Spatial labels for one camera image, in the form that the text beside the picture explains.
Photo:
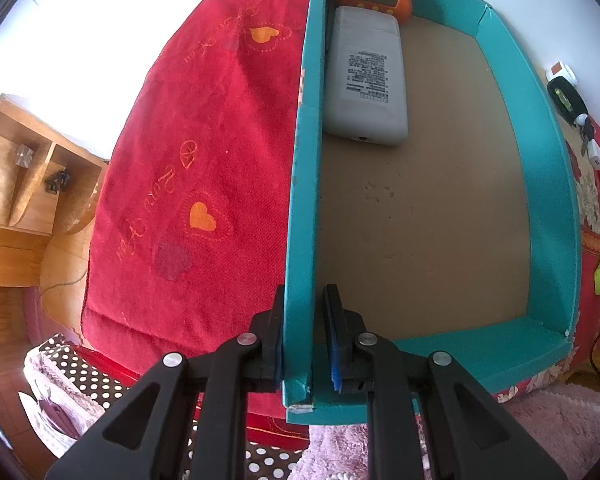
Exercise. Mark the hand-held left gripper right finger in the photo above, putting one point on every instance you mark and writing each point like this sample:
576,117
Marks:
334,340

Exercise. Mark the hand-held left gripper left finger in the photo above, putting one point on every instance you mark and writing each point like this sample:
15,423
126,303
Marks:
275,350

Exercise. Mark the grey power bank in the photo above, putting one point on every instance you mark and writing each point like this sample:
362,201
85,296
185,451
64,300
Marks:
365,110

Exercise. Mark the teal cardboard box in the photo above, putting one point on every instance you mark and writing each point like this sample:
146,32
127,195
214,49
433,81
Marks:
550,185

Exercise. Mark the white charger plug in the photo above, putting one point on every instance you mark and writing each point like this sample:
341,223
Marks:
596,156

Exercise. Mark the polka dot cloth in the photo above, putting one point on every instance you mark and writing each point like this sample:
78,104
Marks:
80,375

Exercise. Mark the pink fluffy rug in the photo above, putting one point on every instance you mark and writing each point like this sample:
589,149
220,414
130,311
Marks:
555,420

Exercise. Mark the red embroidered towel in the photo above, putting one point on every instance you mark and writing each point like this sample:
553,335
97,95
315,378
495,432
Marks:
180,110

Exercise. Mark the small black object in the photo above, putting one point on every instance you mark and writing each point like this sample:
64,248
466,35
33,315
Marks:
57,181

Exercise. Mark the wooden cabinet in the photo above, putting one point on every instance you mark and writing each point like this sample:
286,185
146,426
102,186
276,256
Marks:
10,200

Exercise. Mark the small clear object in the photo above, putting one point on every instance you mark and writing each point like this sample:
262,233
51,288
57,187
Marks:
24,155

